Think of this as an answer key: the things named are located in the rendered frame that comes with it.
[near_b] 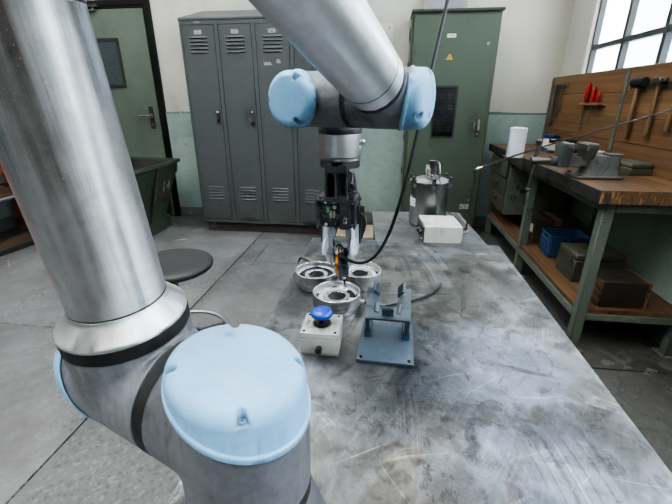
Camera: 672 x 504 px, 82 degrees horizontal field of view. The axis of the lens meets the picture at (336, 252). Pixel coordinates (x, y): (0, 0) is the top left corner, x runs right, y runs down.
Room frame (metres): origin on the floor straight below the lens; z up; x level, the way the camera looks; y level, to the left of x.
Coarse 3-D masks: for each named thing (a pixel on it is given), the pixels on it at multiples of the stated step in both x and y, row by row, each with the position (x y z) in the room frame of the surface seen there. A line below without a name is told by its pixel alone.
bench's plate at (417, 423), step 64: (320, 256) 1.05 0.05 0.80; (384, 256) 1.05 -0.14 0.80; (448, 256) 1.05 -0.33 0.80; (448, 320) 0.70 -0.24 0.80; (512, 320) 0.70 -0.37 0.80; (320, 384) 0.50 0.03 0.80; (384, 384) 0.50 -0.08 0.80; (448, 384) 0.50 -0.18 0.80; (512, 384) 0.50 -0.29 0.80; (576, 384) 0.50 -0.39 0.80; (320, 448) 0.38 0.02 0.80; (384, 448) 0.38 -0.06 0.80; (448, 448) 0.38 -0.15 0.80; (512, 448) 0.38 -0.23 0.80; (576, 448) 0.38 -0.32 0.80; (640, 448) 0.38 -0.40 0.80
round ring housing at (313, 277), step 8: (304, 264) 0.90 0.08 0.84; (312, 264) 0.91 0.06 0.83; (320, 264) 0.91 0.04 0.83; (328, 264) 0.90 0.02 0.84; (296, 272) 0.85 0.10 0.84; (312, 272) 0.88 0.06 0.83; (320, 272) 0.88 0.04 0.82; (296, 280) 0.84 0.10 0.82; (304, 280) 0.82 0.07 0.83; (312, 280) 0.81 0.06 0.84; (320, 280) 0.81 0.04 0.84; (328, 280) 0.82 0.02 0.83; (336, 280) 0.85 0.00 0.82; (304, 288) 0.83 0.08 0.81; (312, 288) 0.81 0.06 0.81
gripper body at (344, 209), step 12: (336, 168) 0.64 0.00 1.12; (348, 168) 0.66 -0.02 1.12; (336, 180) 0.65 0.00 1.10; (348, 180) 0.69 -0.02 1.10; (324, 192) 0.70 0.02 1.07; (336, 192) 0.65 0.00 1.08; (348, 192) 0.70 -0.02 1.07; (324, 204) 0.66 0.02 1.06; (336, 204) 0.66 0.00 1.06; (348, 204) 0.64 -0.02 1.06; (360, 204) 0.71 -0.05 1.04; (324, 216) 0.66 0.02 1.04; (336, 216) 0.66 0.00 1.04; (348, 216) 0.64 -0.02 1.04; (348, 228) 0.64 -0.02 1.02
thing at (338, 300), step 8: (320, 288) 0.78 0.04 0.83; (328, 288) 0.79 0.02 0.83; (344, 288) 0.79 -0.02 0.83; (352, 288) 0.78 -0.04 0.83; (328, 296) 0.76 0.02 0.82; (336, 296) 0.77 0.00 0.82; (344, 296) 0.76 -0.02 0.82; (360, 296) 0.75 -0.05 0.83; (320, 304) 0.71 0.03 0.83; (328, 304) 0.70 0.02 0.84; (336, 304) 0.70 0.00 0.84; (344, 304) 0.70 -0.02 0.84; (352, 304) 0.71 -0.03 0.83; (336, 312) 0.70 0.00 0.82; (344, 312) 0.70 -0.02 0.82; (352, 312) 0.72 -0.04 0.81
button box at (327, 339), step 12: (312, 324) 0.61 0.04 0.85; (324, 324) 0.60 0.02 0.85; (336, 324) 0.61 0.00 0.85; (300, 336) 0.58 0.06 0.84; (312, 336) 0.58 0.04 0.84; (324, 336) 0.58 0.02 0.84; (336, 336) 0.57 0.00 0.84; (300, 348) 0.58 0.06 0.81; (312, 348) 0.58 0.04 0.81; (324, 348) 0.58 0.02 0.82; (336, 348) 0.57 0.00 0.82
